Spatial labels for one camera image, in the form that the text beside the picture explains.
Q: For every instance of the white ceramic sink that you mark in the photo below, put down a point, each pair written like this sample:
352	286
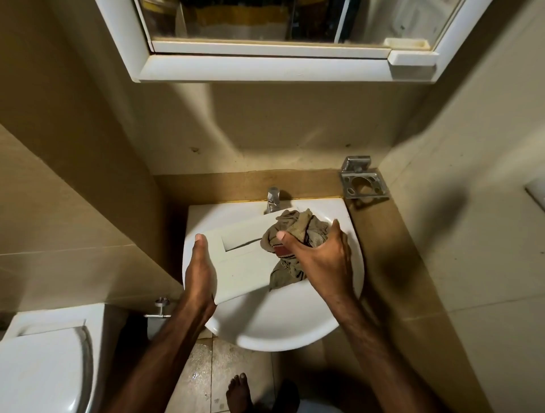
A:
276	327

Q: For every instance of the person's left foot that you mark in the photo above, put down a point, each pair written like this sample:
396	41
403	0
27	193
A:
238	393

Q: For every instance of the white toilet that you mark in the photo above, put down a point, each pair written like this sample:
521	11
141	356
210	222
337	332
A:
42	366

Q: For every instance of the person's right hand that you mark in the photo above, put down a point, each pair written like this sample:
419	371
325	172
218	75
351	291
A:
328	268

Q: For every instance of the white cabinet side shelf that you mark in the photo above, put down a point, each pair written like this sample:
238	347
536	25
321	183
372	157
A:
413	58

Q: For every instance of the white mirror cabinet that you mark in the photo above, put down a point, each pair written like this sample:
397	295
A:
264	70

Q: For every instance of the person's right foot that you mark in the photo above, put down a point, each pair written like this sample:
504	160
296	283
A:
286	398

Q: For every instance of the metal wall tumbler holder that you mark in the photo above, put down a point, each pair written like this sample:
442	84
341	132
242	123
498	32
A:
364	181

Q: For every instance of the person's left hand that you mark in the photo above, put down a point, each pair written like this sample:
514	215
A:
200	276

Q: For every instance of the person's right forearm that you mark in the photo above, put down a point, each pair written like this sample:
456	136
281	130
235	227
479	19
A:
383	361

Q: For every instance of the metal toilet paper holder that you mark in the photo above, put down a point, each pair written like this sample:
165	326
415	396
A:
157	319

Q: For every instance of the white detergent drawer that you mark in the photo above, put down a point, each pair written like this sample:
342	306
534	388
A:
242	268

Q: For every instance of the chrome faucet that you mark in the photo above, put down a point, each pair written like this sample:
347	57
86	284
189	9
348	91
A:
271	200

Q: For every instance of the beige striped rag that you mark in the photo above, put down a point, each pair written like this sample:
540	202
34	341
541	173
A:
298	227

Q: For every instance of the person's left forearm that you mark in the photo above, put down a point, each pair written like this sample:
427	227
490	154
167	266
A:
153	361

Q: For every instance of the person's foot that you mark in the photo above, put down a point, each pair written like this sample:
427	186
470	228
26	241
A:
238	393
286	398

